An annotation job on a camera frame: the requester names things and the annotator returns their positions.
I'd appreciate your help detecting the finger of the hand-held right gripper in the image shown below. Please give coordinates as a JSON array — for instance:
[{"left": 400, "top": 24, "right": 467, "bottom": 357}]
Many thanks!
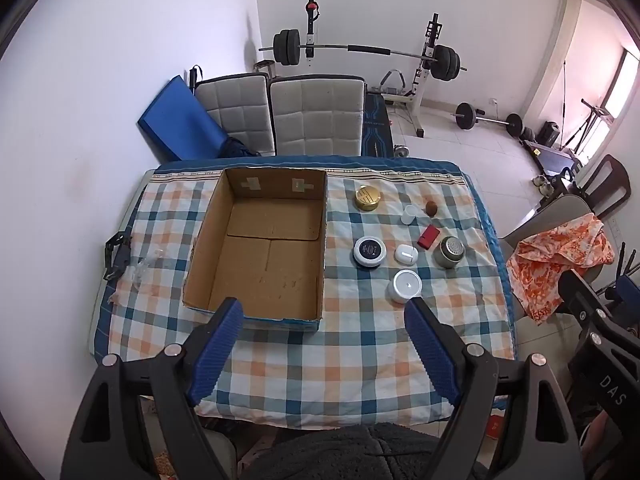
[{"left": 557, "top": 269, "right": 620, "bottom": 333}]

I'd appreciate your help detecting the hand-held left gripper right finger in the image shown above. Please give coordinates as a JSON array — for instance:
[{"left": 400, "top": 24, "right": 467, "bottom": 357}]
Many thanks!
[{"left": 404, "top": 297, "right": 587, "bottom": 480}]

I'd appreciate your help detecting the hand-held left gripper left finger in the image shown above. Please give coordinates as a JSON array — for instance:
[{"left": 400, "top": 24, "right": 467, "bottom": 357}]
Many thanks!
[{"left": 60, "top": 297, "right": 246, "bottom": 480}]

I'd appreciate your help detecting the white round jar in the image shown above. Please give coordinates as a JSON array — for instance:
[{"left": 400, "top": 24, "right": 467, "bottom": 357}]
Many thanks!
[{"left": 385, "top": 269, "right": 423, "bottom": 305}]

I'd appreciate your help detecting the metal tin with perforated lid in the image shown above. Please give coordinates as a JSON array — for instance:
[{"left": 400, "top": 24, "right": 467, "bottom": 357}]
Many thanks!
[{"left": 432, "top": 236, "right": 467, "bottom": 270}]

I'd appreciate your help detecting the cardboard box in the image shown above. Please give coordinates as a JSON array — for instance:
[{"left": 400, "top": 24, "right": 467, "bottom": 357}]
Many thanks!
[{"left": 181, "top": 166, "right": 329, "bottom": 333}]

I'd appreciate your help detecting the black and white round compact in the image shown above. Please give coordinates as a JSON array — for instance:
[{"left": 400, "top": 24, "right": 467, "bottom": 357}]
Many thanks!
[{"left": 352, "top": 236, "right": 387, "bottom": 267}]

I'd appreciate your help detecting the gold round tin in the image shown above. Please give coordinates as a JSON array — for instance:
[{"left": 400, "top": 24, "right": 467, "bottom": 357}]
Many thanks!
[{"left": 354, "top": 185, "right": 385, "bottom": 212}]

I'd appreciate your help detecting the orange patterned cloth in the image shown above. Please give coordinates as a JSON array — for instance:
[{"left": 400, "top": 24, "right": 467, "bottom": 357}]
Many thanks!
[{"left": 506, "top": 213, "right": 615, "bottom": 325}]

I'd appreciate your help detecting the checked tablecloth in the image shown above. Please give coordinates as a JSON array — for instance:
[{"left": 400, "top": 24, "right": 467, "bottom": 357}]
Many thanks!
[{"left": 89, "top": 155, "right": 516, "bottom": 428}]

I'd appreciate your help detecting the clear plastic wrap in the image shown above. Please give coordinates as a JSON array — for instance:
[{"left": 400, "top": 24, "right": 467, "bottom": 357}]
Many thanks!
[{"left": 117, "top": 247, "right": 168, "bottom": 293}]

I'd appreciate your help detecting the dark wooden chair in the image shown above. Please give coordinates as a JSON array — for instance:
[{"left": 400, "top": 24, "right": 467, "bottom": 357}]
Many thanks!
[{"left": 575, "top": 155, "right": 632, "bottom": 221}]

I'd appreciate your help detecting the dark fuzzy garment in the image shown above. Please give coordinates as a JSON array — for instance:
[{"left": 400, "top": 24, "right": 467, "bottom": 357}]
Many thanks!
[{"left": 240, "top": 422, "right": 488, "bottom": 480}]

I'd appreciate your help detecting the black plastic clip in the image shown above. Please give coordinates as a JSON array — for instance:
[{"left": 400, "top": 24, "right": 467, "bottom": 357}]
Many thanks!
[{"left": 102, "top": 231, "right": 133, "bottom": 281}]

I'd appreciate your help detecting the treadmill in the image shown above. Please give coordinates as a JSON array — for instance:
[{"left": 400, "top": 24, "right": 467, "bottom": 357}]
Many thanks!
[{"left": 522, "top": 137, "right": 583, "bottom": 177}]

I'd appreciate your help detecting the black metal stand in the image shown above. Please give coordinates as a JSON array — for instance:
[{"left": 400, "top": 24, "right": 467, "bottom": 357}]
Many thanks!
[{"left": 559, "top": 60, "right": 617, "bottom": 156}]

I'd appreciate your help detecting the short barbell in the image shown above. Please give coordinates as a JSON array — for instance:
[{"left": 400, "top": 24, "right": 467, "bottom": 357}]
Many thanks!
[{"left": 451, "top": 102, "right": 523, "bottom": 137}]

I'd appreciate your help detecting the window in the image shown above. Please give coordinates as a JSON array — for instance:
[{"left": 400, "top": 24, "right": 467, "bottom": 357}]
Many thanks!
[{"left": 606, "top": 47, "right": 640, "bottom": 122}]

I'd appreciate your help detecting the blue folded mat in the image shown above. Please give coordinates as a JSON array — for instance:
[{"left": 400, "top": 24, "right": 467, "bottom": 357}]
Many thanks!
[{"left": 138, "top": 75, "right": 236, "bottom": 161}]

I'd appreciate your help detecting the grey cushioned chair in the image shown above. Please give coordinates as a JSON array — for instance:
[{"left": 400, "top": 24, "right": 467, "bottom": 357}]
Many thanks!
[
  {"left": 269, "top": 75, "right": 367, "bottom": 158},
  {"left": 194, "top": 72, "right": 276, "bottom": 158}
]

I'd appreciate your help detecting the white barbell rack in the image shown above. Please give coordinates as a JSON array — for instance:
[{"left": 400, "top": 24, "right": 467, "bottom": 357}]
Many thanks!
[{"left": 302, "top": 0, "right": 446, "bottom": 138}]

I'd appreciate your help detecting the long barbell with black plates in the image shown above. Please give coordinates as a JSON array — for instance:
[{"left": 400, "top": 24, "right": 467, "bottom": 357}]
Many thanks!
[{"left": 258, "top": 29, "right": 468, "bottom": 82}]

